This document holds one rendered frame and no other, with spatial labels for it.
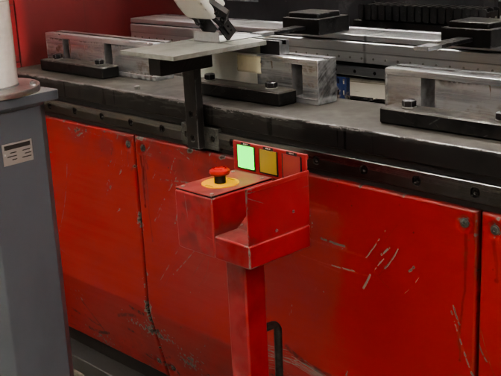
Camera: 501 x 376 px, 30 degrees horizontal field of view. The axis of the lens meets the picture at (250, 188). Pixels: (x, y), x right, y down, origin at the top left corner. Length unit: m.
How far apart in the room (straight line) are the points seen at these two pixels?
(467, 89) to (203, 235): 0.55
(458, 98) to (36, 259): 0.80
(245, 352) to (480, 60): 0.77
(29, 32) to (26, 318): 1.30
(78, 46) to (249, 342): 1.13
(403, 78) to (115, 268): 1.02
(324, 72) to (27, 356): 0.83
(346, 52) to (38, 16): 0.99
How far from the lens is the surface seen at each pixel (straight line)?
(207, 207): 1.71
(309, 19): 2.24
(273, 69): 2.05
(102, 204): 2.46
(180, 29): 2.67
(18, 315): 1.65
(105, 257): 2.52
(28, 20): 2.80
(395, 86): 1.83
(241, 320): 1.81
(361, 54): 2.21
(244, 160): 1.83
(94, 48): 2.57
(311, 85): 1.97
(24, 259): 1.63
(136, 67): 2.43
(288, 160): 1.74
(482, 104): 1.72
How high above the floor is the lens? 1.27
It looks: 16 degrees down
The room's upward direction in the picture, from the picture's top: 3 degrees counter-clockwise
